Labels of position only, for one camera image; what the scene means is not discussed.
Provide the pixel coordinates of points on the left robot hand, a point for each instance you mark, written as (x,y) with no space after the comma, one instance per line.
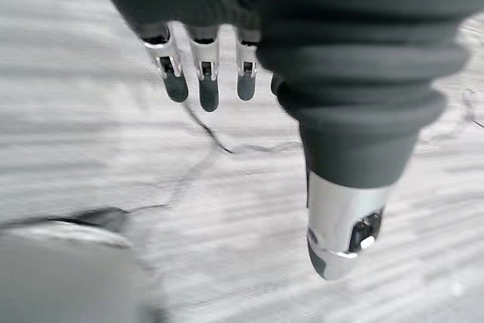
(340,54)

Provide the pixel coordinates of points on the light grey ribbed fabric cover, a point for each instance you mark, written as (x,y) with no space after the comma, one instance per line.
(234,194)

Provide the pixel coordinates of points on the silver robot leg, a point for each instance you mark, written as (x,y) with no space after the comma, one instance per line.
(64,281)

